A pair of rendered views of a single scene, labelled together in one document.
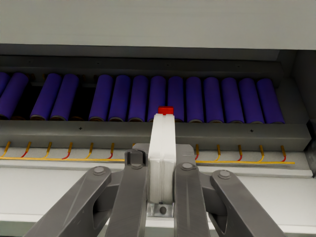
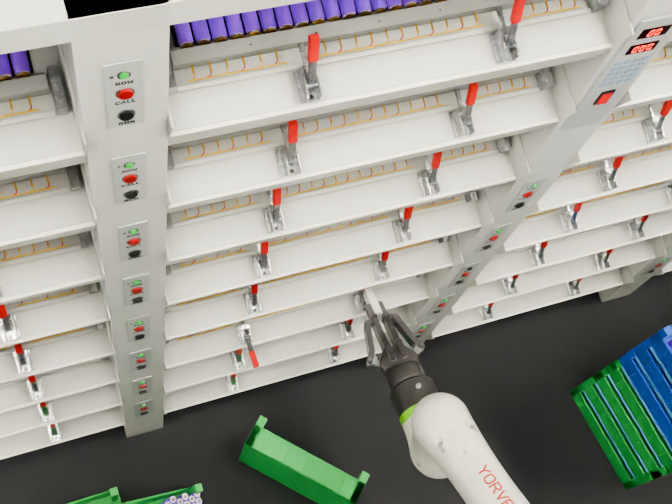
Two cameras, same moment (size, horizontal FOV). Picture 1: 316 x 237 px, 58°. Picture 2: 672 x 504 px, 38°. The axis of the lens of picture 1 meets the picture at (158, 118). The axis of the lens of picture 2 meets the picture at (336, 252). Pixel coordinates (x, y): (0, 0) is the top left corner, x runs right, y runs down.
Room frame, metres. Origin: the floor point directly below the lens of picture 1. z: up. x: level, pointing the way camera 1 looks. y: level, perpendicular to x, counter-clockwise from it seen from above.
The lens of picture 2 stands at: (-0.38, 0.62, 2.52)
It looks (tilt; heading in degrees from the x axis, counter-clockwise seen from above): 65 degrees down; 318
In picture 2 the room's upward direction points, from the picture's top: 23 degrees clockwise
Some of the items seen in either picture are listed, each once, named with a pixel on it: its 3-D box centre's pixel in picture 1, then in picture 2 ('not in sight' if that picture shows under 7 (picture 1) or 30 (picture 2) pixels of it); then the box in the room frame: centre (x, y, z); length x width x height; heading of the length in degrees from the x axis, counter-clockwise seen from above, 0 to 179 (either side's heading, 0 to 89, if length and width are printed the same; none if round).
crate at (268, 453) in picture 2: not in sight; (302, 467); (-0.06, 0.16, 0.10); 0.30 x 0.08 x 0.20; 42
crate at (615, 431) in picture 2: not in sight; (645, 414); (-0.23, -0.76, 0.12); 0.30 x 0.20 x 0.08; 6
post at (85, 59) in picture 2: not in sight; (124, 269); (0.27, 0.48, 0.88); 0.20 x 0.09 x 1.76; 178
